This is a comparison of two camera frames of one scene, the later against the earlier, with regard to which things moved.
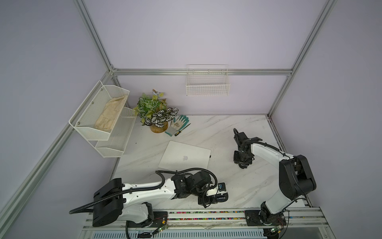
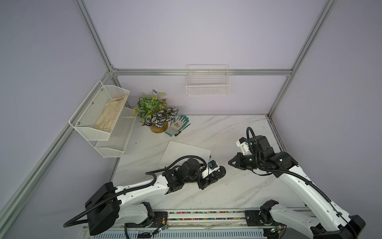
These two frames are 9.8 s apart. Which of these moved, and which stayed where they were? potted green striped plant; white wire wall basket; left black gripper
Moved: left black gripper
Stayed: white wire wall basket; potted green striped plant
